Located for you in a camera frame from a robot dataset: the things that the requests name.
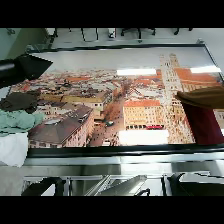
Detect olive brown T-shirt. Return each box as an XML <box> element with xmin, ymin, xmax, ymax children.
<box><xmin>174</xmin><ymin>85</ymin><xmax>224</xmax><ymax>110</ymax></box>

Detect black office chair base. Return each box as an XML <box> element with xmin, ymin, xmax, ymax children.
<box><xmin>119</xmin><ymin>27</ymin><xmax>158</xmax><ymax>40</ymax></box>

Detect dark red garment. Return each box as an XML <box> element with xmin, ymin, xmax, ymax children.
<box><xmin>181</xmin><ymin>101</ymin><xmax>224</xmax><ymax>146</ymax></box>

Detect pale green garment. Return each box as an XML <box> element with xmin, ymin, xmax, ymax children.
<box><xmin>0</xmin><ymin>109</ymin><xmax>46</xmax><ymax>138</ymax></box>

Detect white garment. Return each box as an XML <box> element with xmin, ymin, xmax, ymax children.
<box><xmin>0</xmin><ymin>131</ymin><xmax>30</xmax><ymax>168</ymax></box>

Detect silver frame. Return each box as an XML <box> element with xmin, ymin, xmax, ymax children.
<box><xmin>0</xmin><ymin>152</ymin><xmax>224</xmax><ymax>197</ymax></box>

